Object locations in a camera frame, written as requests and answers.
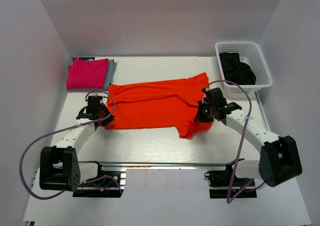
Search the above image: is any folded pink t shirt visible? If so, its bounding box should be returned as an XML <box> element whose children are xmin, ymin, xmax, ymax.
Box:
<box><xmin>66</xmin><ymin>58</ymin><xmax>109</xmax><ymax>90</ymax></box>

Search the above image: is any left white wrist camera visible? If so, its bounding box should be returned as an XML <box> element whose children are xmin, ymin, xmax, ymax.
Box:
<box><xmin>85</xmin><ymin>91</ymin><xmax>102</xmax><ymax>98</ymax></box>

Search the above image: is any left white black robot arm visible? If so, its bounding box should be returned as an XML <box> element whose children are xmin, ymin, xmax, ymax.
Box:
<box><xmin>39</xmin><ymin>95</ymin><xmax>115</xmax><ymax>192</ymax></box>

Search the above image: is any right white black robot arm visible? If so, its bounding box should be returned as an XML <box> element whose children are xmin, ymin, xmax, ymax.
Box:
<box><xmin>194</xmin><ymin>87</ymin><xmax>303</xmax><ymax>188</ymax></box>

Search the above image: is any folded grey blue t shirt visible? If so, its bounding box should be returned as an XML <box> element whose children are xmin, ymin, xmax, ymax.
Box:
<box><xmin>103</xmin><ymin>59</ymin><xmax>118</xmax><ymax>91</ymax></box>

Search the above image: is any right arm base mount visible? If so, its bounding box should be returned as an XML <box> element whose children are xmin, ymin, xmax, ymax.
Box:
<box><xmin>203</xmin><ymin>166</ymin><xmax>257</xmax><ymax>199</ymax></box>

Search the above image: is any orange t shirt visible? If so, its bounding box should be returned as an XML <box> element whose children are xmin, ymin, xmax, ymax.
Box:
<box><xmin>105</xmin><ymin>72</ymin><xmax>212</xmax><ymax>139</ymax></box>

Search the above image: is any dark blue label plate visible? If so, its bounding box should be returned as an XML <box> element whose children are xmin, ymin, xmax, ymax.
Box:
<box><xmin>77</xmin><ymin>57</ymin><xmax>95</xmax><ymax>61</ymax></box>

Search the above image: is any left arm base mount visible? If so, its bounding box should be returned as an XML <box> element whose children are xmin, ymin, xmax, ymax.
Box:
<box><xmin>72</xmin><ymin>163</ymin><xmax>127</xmax><ymax>198</ymax></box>

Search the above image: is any white plastic basket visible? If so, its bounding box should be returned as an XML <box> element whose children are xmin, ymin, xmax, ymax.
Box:
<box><xmin>215</xmin><ymin>41</ymin><xmax>273</xmax><ymax>93</ymax></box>

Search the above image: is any black t shirt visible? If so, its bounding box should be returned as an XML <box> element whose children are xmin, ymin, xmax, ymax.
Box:
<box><xmin>219</xmin><ymin>52</ymin><xmax>257</xmax><ymax>85</ymax></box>

